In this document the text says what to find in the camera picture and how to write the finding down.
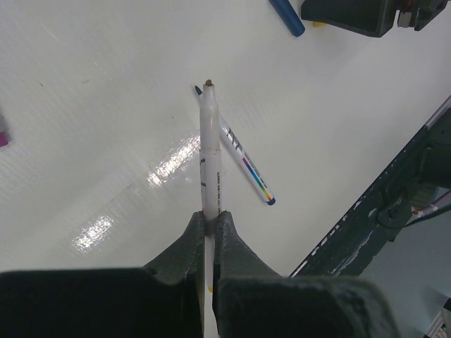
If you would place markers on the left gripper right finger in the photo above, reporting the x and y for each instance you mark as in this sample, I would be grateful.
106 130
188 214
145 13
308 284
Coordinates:
252 300

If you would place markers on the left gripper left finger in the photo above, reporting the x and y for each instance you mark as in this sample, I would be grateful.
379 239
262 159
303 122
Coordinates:
163 298

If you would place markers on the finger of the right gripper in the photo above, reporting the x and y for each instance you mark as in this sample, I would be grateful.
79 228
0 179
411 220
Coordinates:
372 18

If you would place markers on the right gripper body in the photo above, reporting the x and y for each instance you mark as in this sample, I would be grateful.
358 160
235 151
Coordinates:
418 13

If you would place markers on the yellow marker pen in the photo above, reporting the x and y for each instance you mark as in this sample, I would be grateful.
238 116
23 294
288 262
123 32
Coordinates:
210 174

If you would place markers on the purple marker pen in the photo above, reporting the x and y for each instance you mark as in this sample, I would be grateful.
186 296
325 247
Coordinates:
5 134

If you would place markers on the blue pen cap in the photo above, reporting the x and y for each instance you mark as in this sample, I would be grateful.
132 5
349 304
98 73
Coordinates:
289 16

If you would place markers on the blue marker pen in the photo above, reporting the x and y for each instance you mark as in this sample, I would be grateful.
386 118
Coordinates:
242 158

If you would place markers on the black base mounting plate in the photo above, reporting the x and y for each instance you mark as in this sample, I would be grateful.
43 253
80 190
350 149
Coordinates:
377 217

